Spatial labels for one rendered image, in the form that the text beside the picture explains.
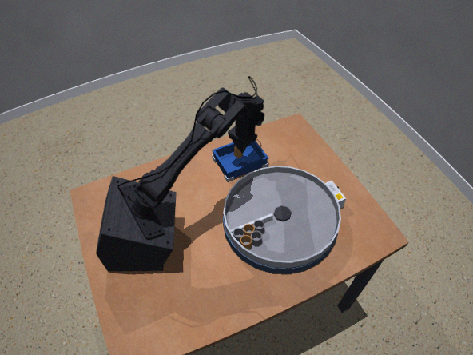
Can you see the bronze bushing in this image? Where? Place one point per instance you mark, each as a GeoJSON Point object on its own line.
{"type": "Point", "coordinates": [237, 153]}
{"type": "Point", "coordinates": [248, 227]}
{"type": "Point", "coordinates": [248, 239]}

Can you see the blue open crate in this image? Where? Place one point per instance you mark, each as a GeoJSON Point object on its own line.
{"type": "Point", "coordinates": [253, 158]}

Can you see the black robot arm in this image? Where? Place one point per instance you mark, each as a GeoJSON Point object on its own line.
{"type": "Point", "coordinates": [152, 190]}

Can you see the grey metal bushing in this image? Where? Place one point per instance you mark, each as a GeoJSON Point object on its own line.
{"type": "Point", "coordinates": [256, 234]}
{"type": "Point", "coordinates": [238, 231]}
{"type": "Point", "coordinates": [259, 223]}

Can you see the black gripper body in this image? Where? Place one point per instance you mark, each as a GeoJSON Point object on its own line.
{"type": "Point", "coordinates": [240, 135]}

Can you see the grey round turntable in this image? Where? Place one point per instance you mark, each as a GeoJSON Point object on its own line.
{"type": "Point", "coordinates": [290, 237]}

